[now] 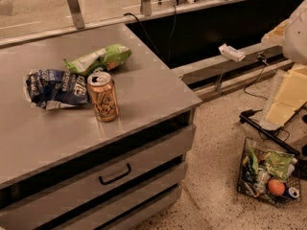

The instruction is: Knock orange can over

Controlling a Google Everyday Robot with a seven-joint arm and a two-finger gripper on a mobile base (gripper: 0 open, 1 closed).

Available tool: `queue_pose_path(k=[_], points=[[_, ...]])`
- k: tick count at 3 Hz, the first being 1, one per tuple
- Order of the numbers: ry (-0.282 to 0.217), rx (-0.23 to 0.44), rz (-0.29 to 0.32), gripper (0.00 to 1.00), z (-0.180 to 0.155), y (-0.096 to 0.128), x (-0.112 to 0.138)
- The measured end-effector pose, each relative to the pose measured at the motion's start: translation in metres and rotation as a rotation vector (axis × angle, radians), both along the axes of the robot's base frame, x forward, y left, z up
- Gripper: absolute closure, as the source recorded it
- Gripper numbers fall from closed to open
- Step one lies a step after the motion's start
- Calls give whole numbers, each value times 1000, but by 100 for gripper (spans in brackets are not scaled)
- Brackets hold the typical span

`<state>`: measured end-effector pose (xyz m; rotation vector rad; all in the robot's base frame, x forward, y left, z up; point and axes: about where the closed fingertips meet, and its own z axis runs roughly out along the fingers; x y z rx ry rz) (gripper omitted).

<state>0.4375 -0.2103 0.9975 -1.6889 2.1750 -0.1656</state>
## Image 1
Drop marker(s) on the blue crumpled chip bag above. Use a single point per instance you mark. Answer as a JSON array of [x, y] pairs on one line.
[[55, 89]]

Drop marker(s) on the grey metal drawer cabinet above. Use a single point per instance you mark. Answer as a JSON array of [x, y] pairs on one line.
[[50, 160]]

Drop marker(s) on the metal railing post middle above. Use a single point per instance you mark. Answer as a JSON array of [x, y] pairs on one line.
[[146, 7]]

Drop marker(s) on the white crumpled packet on ledge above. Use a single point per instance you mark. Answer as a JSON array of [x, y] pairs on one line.
[[231, 53]]

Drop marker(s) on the metal railing post left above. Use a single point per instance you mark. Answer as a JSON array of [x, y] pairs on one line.
[[76, 14]]

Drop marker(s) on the black floor stand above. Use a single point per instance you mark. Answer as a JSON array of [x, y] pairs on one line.
[[245, 117]]

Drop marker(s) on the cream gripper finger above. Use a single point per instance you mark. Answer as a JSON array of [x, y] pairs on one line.
[[288, 95], [276, 35]]

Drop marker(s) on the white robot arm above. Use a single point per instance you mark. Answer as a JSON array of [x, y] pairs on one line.
[[295, 37]]

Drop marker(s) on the black wire basket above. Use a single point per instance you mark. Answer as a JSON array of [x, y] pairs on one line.
[[253, 177]]

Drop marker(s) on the green chip bag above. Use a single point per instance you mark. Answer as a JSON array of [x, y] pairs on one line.
[[106, 58]]

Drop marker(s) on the orange soda can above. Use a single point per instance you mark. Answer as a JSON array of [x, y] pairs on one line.
[[101, 90]]

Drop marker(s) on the orange fruit in basket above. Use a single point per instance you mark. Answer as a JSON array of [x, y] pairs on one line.
[[276, 187]]

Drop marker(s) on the black drawer handle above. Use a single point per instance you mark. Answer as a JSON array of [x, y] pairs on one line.
[[108, 179]]

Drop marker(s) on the blue can in basket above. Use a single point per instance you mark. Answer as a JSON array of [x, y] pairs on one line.
[[292, 193]]

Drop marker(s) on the green snack bag in basket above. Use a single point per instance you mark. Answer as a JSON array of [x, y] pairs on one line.
[[279, 164]]

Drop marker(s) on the metal railing post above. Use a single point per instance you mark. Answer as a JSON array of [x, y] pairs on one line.
[[76, 14], [146, 7]]

